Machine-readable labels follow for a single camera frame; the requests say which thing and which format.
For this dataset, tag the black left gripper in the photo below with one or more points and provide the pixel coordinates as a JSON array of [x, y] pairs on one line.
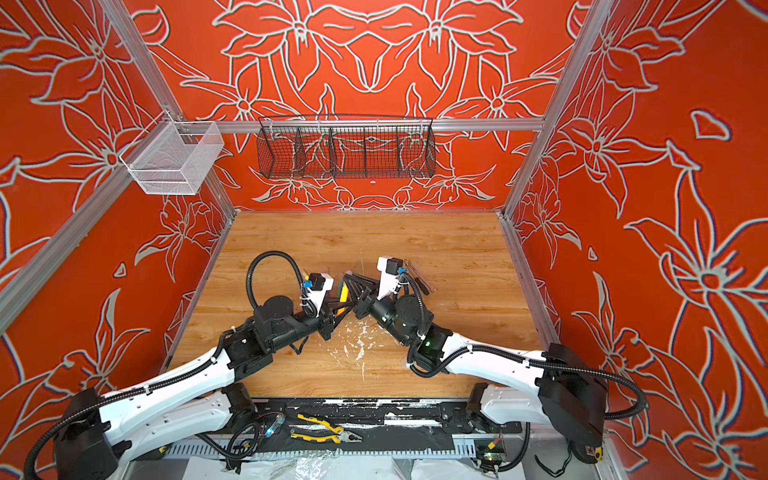
[[328, 318]]

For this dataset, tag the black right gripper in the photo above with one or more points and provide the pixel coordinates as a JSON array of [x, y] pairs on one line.
[[367, 301]]

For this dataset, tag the orange highlighter pen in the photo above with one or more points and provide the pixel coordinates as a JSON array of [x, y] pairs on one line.
[[344, 296]]

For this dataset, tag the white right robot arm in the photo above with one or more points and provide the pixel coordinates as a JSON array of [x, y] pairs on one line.
[[552, 387]]

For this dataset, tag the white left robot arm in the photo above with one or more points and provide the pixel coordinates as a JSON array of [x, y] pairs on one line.
[[98, 434]]

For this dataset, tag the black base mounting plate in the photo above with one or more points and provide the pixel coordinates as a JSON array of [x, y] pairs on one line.
[[388, 423]]

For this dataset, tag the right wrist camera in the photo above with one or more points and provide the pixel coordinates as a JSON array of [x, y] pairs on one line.
[[390, 269]]

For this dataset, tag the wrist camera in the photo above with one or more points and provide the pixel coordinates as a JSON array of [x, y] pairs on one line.
[[313, 292], [390, 269]]

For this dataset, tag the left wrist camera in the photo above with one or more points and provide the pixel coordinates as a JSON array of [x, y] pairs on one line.
[[313, 292]]

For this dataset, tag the yellow handled pliers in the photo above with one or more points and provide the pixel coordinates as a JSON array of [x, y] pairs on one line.
[[325, 432]]

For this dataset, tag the grey slotted cable duct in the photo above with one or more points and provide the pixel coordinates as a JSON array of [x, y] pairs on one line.
[[461, 448]]

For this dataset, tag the black wire mesh basket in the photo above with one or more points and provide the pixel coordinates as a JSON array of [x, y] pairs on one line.
[[325, 147]]

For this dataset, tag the white wire mesh basket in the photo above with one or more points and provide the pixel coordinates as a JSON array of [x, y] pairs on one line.
[[171, 157]]

